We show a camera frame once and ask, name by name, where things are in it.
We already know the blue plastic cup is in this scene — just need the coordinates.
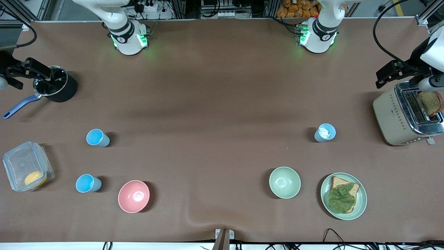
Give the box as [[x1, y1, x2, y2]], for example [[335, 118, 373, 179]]
[[76, 174, 102, 193], [314, 123, 336, 143], [86, 129, 110, 148]]

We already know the beige and chrome toaster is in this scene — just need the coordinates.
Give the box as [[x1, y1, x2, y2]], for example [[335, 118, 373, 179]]
[[373, 81, 444, 146]]

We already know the dark toast slice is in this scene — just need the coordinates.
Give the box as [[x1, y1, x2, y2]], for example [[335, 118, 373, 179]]
[[417, 90, 444, 117]]

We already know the clear plastic lidded container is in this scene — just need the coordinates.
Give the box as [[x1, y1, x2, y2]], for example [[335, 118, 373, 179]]
[[3, 141, 55, 192]]

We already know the orange snack bags pile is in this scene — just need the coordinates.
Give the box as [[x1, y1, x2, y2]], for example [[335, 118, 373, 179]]
[[276, 0, 320, 18]]

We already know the brown bread slice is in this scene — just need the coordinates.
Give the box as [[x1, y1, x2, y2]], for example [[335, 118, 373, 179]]
[[330, 176, 360, 214]]

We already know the pale green plate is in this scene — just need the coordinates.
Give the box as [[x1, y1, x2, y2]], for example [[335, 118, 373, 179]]
[[321, 173, 367, 220]]

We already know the green lettuce leaf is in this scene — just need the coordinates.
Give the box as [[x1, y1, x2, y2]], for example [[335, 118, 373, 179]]
[[328, 183, 356, 214]]

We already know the white power strip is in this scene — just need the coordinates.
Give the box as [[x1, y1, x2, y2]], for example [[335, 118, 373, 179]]
[[136, 0, 159, 13]]

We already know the pale green bowl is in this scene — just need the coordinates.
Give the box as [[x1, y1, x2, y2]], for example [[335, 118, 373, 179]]
[[269, 167, 301, 199]]

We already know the pink bowl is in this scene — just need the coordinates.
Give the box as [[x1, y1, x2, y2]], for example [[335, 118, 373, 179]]
[[118, 180, 150, 213]]

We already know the brown table cloth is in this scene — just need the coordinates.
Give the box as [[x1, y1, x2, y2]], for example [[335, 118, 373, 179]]
[[0, 18, 444, 243]]

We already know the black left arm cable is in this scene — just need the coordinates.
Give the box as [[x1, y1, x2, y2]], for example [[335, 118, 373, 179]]
[[373, 0, 423, 66]]

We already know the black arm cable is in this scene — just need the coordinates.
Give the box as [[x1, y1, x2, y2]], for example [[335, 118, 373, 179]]
[[373, 0, 423, 66], [0, 24, 37, 50]]

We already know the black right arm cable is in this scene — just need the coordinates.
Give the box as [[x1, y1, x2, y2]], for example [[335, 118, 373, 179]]
[[0, 24, 37, 50]]

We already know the black pot with blue handle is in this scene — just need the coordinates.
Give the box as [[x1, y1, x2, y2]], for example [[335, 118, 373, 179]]
[[3, 66, 78, 119]]

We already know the aluminium frame beam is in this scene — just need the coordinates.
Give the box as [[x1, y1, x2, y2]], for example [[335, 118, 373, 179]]
[[416, 0, 444, 26], [0, 0, 52, 25]]

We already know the black looped floor cable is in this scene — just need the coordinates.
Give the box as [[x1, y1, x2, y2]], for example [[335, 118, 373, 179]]
[[323, 228, 351, 244]]

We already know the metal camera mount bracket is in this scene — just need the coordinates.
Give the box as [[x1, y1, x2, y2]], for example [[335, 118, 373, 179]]
[[215, 228, 235, 250]]

